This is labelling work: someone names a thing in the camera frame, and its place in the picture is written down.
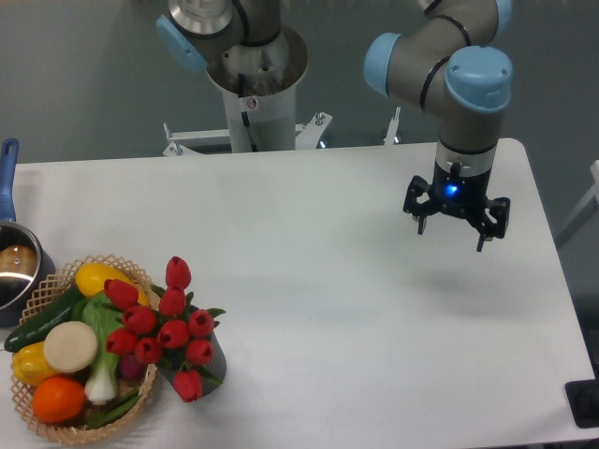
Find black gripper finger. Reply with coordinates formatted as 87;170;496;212
402;176;440;235
467;197;510;252

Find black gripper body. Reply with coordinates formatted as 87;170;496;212
432;161;489;220

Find red tulip bouquet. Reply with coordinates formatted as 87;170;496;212
104;256;225;402

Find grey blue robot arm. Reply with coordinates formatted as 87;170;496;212
155;1;513;242

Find dark grey ribbed vase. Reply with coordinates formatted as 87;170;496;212
158;306;226;402

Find black device at edge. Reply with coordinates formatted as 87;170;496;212
564;379;598;428

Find yellow squash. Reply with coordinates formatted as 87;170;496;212
75;262;150;306

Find purple sweet potato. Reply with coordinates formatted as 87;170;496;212
118;355;146;381

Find green bok choy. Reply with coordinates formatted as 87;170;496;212
71;291;123;405

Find green bean pods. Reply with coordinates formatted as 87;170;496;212
85;389;139;429

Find woven wicker basket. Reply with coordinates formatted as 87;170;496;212
10;254;157;445

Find beige round bun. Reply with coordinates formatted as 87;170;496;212
43;321;98;373

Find dark green cucumber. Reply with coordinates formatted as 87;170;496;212
4;285;85;353

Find orange fruit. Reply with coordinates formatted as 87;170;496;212
32;376;86;424

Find yellow bell pepper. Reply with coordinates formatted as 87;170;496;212
12;341;60;386

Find white frame at right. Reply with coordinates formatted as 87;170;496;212
554;160;598;251

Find white metal base frame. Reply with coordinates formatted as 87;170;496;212
162;107;402;156

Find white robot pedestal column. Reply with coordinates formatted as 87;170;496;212
208;25;308;152

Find blue saucepan with handle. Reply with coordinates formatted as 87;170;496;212
1;138;55;328

